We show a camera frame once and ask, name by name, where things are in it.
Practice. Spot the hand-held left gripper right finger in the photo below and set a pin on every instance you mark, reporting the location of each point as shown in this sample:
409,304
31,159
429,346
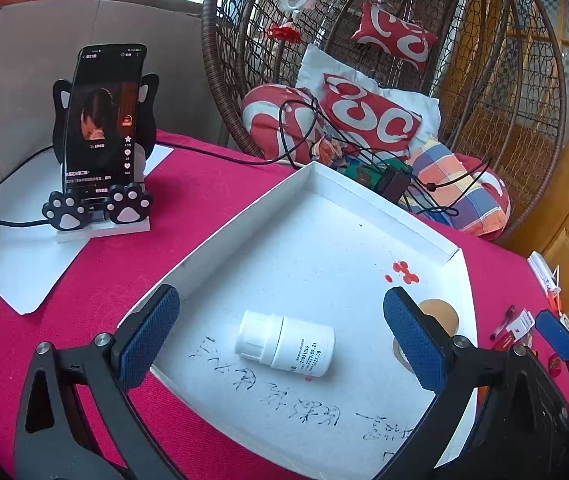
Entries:
412,345

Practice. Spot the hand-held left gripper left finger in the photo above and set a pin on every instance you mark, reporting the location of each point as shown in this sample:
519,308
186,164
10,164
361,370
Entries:
149,345

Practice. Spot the beige tape roll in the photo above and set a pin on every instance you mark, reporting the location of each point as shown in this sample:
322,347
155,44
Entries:
439,312

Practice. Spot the white pill bottle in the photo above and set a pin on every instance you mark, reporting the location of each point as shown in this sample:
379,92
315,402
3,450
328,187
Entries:
289,342

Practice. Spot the white cardboard box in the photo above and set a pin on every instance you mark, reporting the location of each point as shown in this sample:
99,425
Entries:
314,260

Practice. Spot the black red gel pen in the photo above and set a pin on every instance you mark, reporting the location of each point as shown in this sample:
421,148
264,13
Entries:
504,321

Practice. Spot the red tablecloth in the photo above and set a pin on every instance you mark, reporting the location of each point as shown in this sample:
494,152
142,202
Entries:
184,200

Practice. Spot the white paper sheet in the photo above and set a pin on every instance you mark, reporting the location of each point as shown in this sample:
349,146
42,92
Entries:
19,265

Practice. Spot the black cat phone stand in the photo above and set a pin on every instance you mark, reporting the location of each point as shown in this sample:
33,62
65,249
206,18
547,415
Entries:
64,210

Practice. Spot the black power adapter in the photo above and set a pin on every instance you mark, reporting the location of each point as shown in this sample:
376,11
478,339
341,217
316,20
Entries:
395,182

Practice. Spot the plaid pillow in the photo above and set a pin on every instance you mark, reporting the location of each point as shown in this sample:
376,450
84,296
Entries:
464,185

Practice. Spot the black smartphone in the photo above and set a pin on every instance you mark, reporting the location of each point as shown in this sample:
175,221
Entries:
102,120

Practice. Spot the rectangular red white pillow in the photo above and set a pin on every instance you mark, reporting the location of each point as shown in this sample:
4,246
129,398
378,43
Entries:
369,115

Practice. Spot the wicker hanging chair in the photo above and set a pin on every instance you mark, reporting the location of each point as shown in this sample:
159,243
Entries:
494,85

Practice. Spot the grey sofa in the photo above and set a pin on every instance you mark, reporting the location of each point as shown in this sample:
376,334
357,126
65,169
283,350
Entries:
19,75

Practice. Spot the small red white hanging cushion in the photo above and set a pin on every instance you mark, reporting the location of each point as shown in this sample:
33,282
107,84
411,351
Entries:
397,35

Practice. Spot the red hanging ornament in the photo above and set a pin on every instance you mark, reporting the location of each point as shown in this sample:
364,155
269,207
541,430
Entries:
284,32

